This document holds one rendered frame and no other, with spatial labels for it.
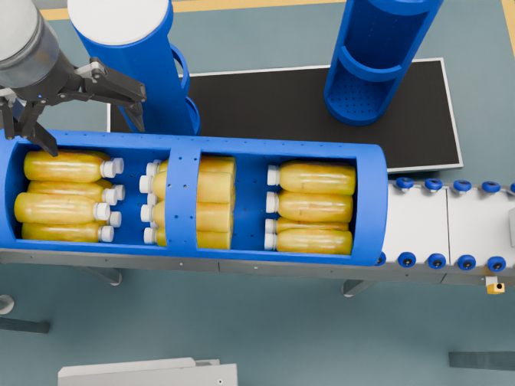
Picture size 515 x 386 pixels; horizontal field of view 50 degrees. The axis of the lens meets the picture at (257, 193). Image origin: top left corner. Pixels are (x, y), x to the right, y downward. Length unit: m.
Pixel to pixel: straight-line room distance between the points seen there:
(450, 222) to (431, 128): 1.01
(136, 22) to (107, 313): 1.29
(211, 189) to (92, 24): 0.64
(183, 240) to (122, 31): 0.65
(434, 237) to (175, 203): 0.70
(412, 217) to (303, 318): 0.97
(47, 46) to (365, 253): 0.81
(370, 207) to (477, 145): 1.57
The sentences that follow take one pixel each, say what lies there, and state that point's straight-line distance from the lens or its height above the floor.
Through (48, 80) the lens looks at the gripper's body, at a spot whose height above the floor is 1.78.
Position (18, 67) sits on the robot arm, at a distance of 0.65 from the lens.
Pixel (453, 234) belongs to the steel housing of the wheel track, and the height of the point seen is 0.93.
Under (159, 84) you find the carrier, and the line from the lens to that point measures 1.80.
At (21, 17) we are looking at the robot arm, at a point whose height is 1.88.
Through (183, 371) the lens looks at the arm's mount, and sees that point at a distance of 1.28.
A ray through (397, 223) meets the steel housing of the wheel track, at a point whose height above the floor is 0.93.
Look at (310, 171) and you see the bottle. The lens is 1.28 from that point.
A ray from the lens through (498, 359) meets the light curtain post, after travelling 2.02.
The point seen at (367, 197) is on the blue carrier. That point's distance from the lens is 1.18.
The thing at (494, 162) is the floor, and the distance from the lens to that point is 2.71.
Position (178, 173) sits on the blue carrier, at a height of 1.23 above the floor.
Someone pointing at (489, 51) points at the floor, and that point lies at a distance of 2.94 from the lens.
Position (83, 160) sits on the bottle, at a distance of 1.34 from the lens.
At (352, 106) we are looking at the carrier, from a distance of 2.45.
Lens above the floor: 2.34
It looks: 74 degrees down
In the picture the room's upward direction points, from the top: straight up
